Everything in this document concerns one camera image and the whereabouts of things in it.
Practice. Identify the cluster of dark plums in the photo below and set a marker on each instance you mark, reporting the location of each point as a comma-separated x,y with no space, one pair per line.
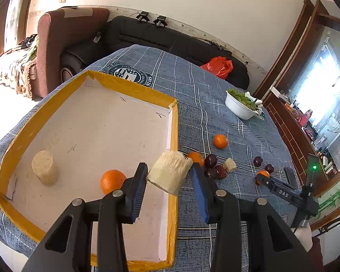
211,161

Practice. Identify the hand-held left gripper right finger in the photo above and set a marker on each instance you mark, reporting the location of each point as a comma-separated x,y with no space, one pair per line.
199,194

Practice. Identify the white bowl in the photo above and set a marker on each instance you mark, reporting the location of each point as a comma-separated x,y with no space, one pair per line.
238,109

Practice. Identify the red plastic bag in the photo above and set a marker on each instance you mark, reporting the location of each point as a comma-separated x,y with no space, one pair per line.
218,65

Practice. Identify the black smartphone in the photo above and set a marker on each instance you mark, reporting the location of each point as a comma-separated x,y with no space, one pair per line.
289,175

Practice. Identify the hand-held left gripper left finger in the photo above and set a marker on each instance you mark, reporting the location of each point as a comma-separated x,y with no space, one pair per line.
136,194

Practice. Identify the brown armchair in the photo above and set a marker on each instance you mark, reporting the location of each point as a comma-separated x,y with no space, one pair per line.
62,34

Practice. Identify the person's right forearm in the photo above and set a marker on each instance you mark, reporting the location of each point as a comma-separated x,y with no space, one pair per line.
303,238

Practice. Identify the patterned blanket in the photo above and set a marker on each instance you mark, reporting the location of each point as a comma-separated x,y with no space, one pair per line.
11,65

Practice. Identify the yellow-rimmed white cardboard tray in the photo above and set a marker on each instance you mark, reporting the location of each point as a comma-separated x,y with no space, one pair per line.
87,124

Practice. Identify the wooden glass door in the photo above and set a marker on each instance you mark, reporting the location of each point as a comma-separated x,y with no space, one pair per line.
5,11

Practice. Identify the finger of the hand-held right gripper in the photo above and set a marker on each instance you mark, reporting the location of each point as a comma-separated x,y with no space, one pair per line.
277,189

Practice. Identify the black bag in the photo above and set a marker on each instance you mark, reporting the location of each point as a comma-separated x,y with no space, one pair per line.
28,41

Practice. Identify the black sofa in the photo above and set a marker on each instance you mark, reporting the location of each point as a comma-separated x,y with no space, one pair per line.
158,38

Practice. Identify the green leafy lettuce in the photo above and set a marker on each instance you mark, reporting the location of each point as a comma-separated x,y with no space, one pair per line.
240,96

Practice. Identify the white green packet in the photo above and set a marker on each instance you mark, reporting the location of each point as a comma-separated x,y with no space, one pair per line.
261,114

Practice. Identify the blue checked tablecloth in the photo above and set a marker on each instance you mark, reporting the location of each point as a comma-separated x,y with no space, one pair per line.
204,104

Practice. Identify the pink bottle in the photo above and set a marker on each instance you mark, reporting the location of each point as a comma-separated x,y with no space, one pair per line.
306,116

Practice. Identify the orange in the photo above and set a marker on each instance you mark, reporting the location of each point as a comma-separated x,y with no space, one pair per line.
220,141
263,173
197,157
112,181

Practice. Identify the black device on sofa back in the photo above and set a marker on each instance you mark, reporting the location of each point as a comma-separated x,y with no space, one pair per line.
160,20
143,16

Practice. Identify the wooden cabinet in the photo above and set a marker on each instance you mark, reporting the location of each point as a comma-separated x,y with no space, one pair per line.
289,124

